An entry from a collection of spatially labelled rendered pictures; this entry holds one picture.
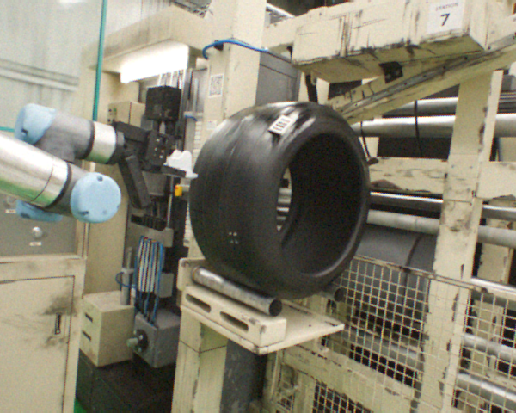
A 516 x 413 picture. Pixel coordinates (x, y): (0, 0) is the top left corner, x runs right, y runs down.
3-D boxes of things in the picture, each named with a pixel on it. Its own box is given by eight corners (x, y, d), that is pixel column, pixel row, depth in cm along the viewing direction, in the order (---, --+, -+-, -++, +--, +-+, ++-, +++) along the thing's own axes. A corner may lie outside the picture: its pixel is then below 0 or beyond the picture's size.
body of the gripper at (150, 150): (177, 138, 82) (123, 120, 73) (168, 178, 82) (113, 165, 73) (158, 138, 87) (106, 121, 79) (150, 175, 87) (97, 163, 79)
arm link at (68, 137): (8, 149, 68) (18, 101, 68) (73, 163, 75) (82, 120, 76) (20, 149, 62) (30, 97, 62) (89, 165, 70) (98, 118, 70)
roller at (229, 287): (188, 274, 122) (198, 264, 124) (196, 283, 124) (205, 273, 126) (268, 311, 97) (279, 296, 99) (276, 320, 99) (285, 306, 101)
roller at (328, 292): (254, 268, 141) (261, 259, 143) (260, 276, 144) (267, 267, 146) (334, 296, 116) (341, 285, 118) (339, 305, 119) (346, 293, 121)
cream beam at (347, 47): (289, 66, 141) (293, 25, 140) (329, 84, 159) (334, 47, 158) (469, 34, 98) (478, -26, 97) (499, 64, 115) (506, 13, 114)
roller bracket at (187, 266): (175, 289, 122) (179, 258, 121) (266, 278, 150) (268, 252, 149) (181, 292, 120) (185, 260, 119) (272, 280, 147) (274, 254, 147)
